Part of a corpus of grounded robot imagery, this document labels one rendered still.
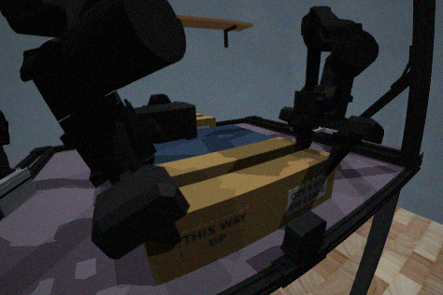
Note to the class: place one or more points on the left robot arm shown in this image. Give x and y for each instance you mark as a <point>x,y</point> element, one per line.
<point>110,44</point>

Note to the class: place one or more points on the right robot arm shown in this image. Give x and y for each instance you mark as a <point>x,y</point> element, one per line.
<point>354,52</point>

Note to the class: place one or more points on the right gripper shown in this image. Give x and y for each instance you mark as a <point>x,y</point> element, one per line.
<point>356,127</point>

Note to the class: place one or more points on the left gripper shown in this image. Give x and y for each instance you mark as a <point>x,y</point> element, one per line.
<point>142,206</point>

